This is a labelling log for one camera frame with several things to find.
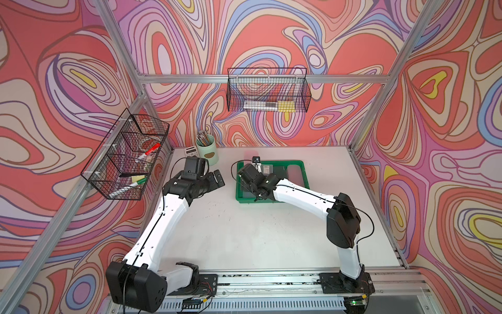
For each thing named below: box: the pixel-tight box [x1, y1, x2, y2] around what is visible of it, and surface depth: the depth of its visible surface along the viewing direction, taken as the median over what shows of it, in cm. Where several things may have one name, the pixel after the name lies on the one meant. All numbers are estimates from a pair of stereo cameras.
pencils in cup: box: [196, 130, 210, 147], surface depth 105 cm
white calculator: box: [184, 145, 199, 157], surface depth 121 cm
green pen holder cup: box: [195, 134, 219, 167], surface depth 107 cm
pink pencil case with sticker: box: [286, 164, 305, 188], surface depth 104 cm
